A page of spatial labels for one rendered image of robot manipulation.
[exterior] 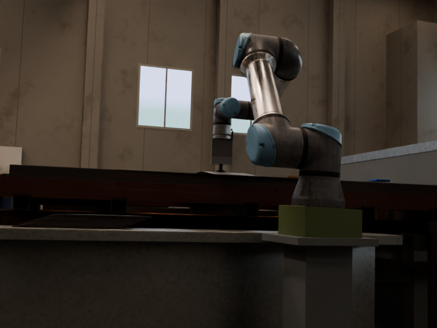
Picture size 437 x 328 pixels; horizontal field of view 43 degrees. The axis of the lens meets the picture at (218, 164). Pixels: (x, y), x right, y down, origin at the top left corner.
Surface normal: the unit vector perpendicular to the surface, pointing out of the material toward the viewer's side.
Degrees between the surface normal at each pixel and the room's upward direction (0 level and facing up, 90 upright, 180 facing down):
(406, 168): 90
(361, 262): 90
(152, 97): 90
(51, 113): 90
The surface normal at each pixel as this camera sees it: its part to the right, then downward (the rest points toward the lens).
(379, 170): -0.96, -0.05
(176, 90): 0.31, -0.07
